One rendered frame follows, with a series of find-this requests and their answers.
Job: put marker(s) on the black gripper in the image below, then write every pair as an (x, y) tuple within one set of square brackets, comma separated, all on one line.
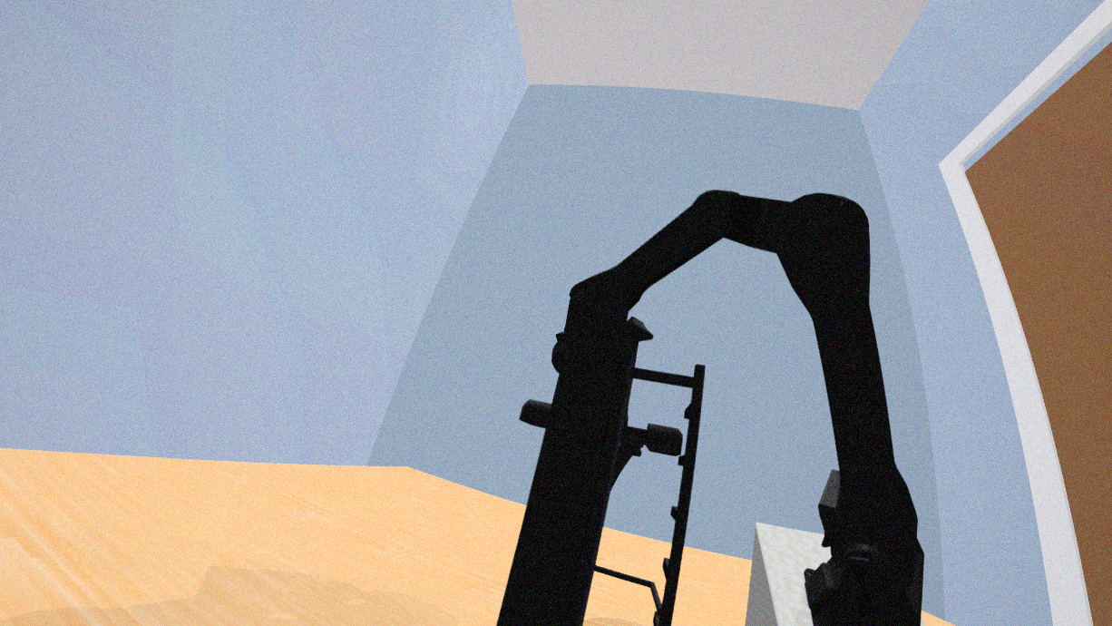
[(661, 439)]

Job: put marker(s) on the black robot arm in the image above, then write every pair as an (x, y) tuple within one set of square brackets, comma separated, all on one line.
[(875, 574)]

